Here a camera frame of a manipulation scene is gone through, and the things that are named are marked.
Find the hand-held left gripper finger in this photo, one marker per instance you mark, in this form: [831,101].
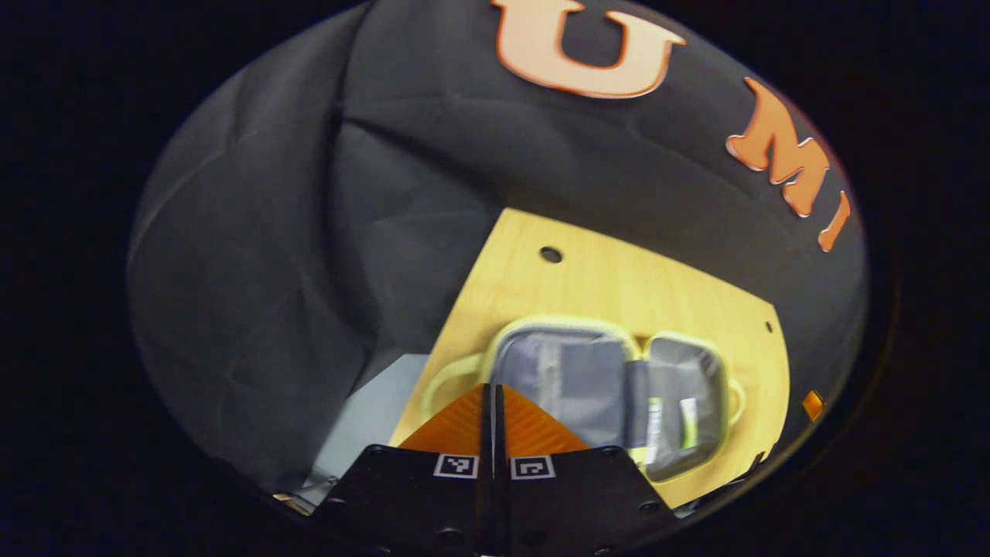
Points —
[483,495]
[501,495]

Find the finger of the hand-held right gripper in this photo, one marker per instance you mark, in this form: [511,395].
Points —
[813,405]

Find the pale yellow suitcase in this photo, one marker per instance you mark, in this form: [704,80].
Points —
[588,371]

